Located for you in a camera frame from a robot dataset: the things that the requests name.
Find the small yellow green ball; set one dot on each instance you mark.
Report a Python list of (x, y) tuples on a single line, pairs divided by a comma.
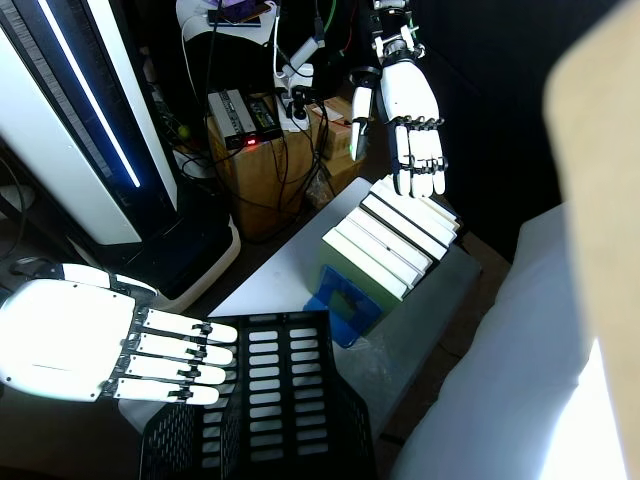
[(185, 132)]

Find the small cardboard box red label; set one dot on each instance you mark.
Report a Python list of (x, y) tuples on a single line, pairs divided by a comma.
[(332, 130)]

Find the white power adapter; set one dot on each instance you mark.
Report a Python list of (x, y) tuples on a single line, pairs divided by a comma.
[(300, 71)]

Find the dark blue notebook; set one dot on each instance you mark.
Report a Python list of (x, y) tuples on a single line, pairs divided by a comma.
[(235, 24)]

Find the blue cover book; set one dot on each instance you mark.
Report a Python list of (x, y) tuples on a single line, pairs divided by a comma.
[(446, 212)]

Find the purple pouch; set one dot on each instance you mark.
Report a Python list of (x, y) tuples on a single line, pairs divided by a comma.
[(237, 6)]

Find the crumpled clear plastic film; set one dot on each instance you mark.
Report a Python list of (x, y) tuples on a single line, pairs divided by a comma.
[(370, 347)]

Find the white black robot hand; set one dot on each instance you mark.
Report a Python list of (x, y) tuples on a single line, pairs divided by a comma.
[(55, 335), (407, 90)]

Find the white black tower machine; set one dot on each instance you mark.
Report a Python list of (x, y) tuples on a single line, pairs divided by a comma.
[(60, 165)]

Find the thin white book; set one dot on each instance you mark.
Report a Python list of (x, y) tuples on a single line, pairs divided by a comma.
[(377, 255)]

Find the beige blurry panel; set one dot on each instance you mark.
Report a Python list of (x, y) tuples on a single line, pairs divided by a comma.
[(600, 150)]

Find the silver power supply unit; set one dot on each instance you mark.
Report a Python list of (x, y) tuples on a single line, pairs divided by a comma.
[(227, 112)]

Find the white fabric sheet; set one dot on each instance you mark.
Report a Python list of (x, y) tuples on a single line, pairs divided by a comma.
[(500, 375)]

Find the black perforated file rack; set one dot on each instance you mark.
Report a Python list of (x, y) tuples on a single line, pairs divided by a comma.
[(286, 400)]

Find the white rounded object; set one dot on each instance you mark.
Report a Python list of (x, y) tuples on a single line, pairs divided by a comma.
[(190, 15)]

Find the green cover book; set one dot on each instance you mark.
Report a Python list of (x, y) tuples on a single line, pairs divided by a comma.
[(365, 268)]

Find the white power strip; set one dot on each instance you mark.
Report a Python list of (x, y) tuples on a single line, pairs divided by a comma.
[(286, 122)]

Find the flat cardboard box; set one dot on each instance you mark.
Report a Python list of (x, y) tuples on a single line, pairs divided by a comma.
[(342, 175)]

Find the blue metal bookend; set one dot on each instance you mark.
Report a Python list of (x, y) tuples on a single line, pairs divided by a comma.
[(345, 332)]

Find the black device green label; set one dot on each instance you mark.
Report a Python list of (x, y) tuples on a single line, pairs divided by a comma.
[(262, 117)]

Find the large cardboard box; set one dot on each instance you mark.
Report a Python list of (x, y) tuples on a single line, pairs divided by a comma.
[(260, 190)]

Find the cream pages book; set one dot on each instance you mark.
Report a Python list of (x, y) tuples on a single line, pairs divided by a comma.
[(419, 216)]

